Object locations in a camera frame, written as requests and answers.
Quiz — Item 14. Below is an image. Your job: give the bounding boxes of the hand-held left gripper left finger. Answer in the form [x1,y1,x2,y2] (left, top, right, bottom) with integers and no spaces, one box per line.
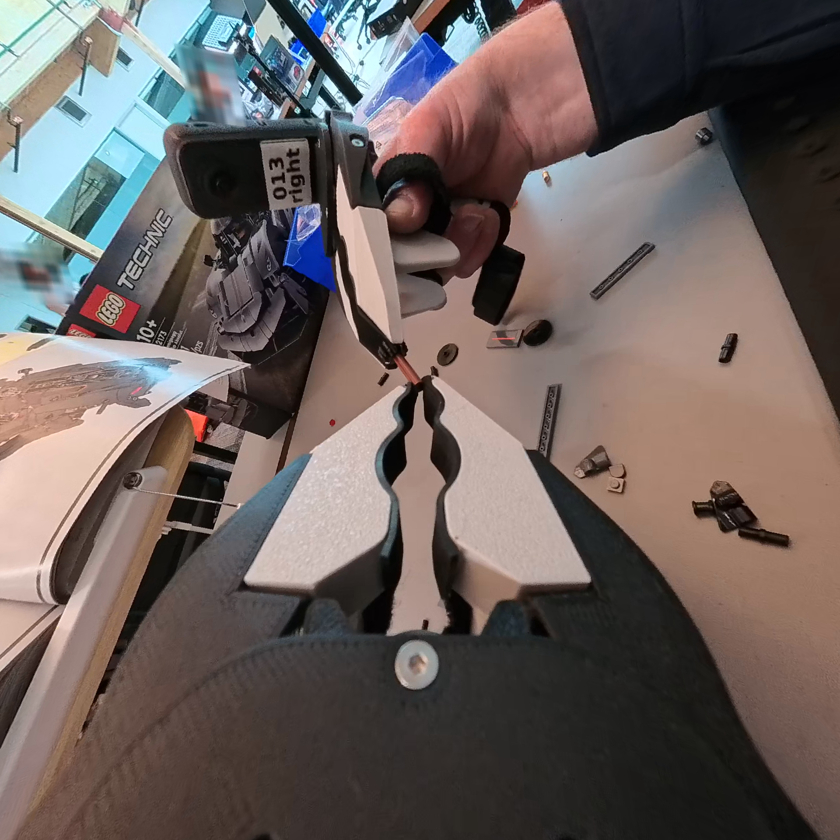
[243,382,421,632]

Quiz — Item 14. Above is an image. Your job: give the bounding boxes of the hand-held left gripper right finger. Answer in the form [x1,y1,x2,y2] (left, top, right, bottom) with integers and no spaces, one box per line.
[424,378,593,629]

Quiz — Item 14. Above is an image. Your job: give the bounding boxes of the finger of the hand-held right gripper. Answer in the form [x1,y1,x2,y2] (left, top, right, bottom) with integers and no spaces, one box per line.
[336,196,404,350]
[332,252,389,352]

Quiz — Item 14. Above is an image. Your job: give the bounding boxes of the person's right forearm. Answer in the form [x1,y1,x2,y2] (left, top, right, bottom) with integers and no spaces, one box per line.
[561,0,840,158]

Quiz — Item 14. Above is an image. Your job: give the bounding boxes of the long grey studded lego plate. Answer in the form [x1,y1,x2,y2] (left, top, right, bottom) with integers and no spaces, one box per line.
[537,384,563,459]

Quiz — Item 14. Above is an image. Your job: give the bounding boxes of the black lego set box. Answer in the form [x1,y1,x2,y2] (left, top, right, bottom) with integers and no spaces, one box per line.
[56,154,332,439]

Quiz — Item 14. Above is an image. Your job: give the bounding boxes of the black lego connector assembly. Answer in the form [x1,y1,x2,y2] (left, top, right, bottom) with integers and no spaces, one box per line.
[692,480,756,532]

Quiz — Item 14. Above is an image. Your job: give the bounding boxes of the dark grey flat lego beam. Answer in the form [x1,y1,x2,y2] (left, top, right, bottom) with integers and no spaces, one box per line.
[589,241,657,301]

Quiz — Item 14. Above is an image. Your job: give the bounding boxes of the person's right hand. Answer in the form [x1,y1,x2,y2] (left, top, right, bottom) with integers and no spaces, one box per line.
[373,3,601,281]

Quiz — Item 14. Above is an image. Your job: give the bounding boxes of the blue plastic bin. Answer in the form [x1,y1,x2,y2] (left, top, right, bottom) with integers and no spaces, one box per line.
[283,29,458,293]

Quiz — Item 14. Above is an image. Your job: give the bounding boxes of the clear plastic parts bags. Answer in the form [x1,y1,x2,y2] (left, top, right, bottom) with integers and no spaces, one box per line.
[357,92,421,142]

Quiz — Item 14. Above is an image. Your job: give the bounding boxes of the open instruction book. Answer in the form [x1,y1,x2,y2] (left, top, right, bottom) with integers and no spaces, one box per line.
[0,333,252,605]

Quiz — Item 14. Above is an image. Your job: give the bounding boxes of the white book stand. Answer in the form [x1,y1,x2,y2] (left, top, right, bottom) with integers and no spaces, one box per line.
[0,403,244,834]

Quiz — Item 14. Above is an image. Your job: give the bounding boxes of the black dimpled fabric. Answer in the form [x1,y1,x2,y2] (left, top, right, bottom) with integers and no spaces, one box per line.
[712,85,840,473]

